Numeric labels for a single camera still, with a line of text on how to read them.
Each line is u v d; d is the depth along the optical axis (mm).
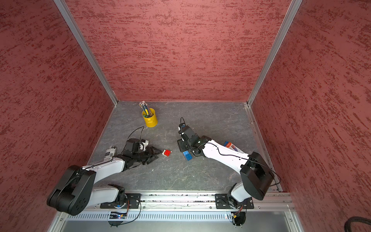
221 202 736
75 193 422
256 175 423
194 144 629
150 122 1003
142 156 768
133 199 739
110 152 893
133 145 710
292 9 722
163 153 894
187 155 856
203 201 758
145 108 974
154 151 812
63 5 706
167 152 878
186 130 631
